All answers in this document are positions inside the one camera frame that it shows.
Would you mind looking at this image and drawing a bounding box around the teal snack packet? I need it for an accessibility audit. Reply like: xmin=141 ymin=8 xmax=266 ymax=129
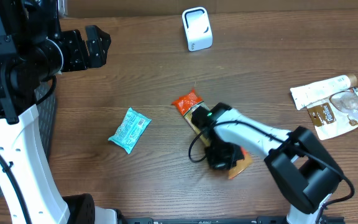
xmin=108 ymin=108 xmax=152 ymax=154

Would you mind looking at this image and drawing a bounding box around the orange spaghetti pack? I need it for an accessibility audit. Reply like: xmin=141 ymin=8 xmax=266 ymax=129
xmin=172 ymin=89 xmax=253 ymax=179

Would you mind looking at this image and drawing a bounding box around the beige clear food pouch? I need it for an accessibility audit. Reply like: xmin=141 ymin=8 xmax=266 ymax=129
xmin=307 ymin=86 xmax=358 ymax=140

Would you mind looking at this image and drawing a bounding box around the grey plastic mesh basket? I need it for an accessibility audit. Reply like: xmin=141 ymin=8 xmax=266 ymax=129
xmin=0 ymin=93 xmax=57 ymax=197

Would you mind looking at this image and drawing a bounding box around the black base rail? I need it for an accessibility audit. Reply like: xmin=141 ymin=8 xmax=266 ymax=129
xmin=116 ymin=216 xmax=346 ymax=224

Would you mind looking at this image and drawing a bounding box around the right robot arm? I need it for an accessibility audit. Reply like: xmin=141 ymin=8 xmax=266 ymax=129
xmin=191 ymin=103 xmax=343 ymax=223

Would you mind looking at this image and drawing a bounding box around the white barcode scanner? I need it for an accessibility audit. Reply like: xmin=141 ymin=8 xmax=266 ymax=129
xmin=181 ymin=6 xmax=213 ymax=52

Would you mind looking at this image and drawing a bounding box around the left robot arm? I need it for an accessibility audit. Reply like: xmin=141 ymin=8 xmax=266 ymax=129
xmin=0 ymin=1 xmax=119 ymax=223

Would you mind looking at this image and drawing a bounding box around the white tube gold cap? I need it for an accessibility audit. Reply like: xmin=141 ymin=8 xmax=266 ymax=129
xmin=290 ymin=74 xmax=357 ymax=110

